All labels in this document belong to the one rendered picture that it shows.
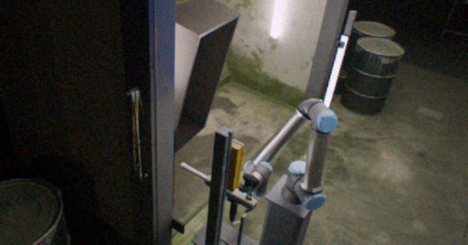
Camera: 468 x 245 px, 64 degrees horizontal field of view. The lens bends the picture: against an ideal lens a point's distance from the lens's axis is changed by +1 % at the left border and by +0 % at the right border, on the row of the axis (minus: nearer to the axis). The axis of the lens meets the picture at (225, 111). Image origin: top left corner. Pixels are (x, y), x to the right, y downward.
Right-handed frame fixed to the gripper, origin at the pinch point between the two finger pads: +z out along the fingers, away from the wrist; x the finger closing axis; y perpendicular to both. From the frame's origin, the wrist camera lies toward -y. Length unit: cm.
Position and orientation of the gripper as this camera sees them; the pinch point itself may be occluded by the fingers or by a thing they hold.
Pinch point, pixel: (233, 199)
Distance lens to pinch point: 204.2
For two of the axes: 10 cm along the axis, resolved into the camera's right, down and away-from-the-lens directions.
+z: -5.6, 4.1, -7.2
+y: -0.9, 8.4, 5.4
